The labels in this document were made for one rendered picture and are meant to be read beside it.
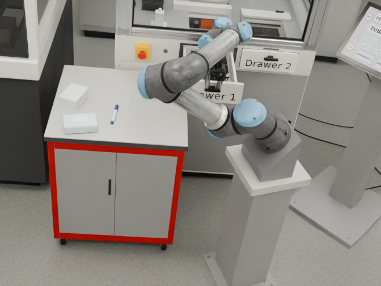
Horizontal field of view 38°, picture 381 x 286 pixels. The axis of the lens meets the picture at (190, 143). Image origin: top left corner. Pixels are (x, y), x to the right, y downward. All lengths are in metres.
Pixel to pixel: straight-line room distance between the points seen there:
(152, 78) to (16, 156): 1.37
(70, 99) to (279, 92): 1.13
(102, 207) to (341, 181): 1.42
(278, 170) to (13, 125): 1.41
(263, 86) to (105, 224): 1.09
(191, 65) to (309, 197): 1.71
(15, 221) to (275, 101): 1.54
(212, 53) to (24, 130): 1.33
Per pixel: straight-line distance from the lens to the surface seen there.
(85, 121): 2.44
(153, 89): 1.94
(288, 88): 3.02
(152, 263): 2.93
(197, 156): 3.25
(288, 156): 2.27
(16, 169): 3.19
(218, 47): 2.03
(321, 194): 3.44
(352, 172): 3.28
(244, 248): 2.62
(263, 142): 2.25
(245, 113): 2.16
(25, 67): 2.68
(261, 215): 2.49
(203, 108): 2.11
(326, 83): 4.56
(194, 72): 1.89
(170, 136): 2.46
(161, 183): 2.58
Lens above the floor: 2.29
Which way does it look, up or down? 39 degrees down
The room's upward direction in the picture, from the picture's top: 8 degrees clockwise
